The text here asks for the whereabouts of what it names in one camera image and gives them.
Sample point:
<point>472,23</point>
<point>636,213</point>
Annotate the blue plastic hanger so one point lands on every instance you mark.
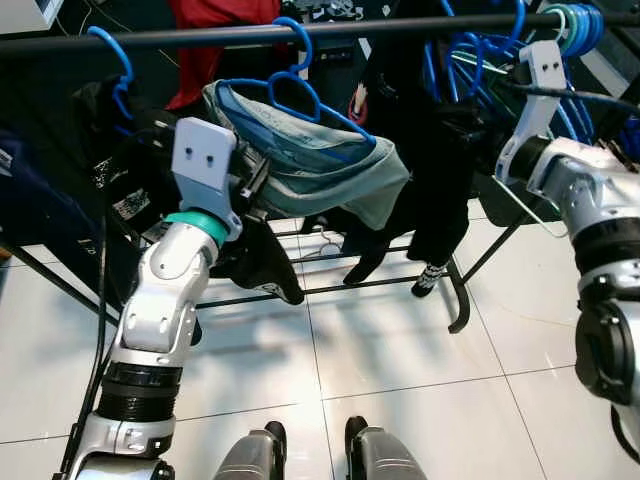
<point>127,62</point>
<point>309,48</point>

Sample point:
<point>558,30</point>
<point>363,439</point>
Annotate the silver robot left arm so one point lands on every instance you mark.
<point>160,300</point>

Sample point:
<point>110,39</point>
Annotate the dark blue fabric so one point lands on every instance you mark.
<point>40,200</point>

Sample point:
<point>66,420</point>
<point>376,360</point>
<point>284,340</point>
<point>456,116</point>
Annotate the grey robot right leg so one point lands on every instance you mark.
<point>385,455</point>

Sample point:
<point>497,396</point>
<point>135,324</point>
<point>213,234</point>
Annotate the stack of blue hangers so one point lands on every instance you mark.
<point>580,30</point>

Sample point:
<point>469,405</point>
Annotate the black metal clothes rack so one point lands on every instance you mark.
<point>200,35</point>

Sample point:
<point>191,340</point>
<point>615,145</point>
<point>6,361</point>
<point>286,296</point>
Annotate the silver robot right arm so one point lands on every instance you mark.
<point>590,190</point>

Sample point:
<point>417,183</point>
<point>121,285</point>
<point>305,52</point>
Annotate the grey robot left leg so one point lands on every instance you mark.
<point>250,455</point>

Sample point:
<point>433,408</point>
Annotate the grey robot leg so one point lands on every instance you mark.
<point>385,455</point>
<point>250,455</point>

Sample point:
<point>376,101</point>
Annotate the red garment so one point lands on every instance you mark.
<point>200,70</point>

